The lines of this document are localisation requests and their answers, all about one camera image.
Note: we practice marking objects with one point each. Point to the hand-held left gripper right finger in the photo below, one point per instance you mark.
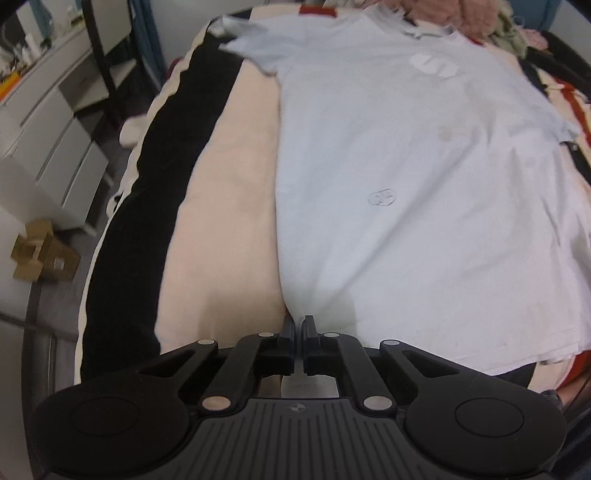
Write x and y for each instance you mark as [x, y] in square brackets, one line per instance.
[307, 330]

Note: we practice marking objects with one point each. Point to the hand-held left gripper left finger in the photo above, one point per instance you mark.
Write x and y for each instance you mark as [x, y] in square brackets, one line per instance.
[289, 330]

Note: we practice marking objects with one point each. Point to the light blue t-shirt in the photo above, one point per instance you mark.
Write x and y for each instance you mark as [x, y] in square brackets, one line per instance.
[392, 184]

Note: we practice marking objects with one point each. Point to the pile of pale clothes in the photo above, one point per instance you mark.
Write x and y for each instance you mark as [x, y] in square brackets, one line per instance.
[512, 32]

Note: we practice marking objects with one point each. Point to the cream black striped blanket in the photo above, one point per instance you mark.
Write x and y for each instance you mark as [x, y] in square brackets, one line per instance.
[221, 207]

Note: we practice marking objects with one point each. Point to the brown cardboard box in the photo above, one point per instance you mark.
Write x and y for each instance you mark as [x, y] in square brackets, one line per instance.
[46, 258]

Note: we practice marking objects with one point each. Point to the white slipper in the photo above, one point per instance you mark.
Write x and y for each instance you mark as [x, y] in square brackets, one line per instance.
[131, 131]

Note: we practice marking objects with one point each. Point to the grey drawer cabinet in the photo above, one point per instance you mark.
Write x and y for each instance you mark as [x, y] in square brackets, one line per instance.
[51, 138]

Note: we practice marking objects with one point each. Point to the teal cloth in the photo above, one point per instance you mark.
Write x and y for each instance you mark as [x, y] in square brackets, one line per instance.
[150, 41]

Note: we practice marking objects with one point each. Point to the black chair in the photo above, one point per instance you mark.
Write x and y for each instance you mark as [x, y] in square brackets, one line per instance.
[105, 64]

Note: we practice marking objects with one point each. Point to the pink fluffy cloth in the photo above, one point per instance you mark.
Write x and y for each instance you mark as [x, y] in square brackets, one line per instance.
[443, 14]

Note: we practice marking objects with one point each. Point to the orange box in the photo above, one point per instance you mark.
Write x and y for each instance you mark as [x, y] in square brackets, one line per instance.
[8, 88]

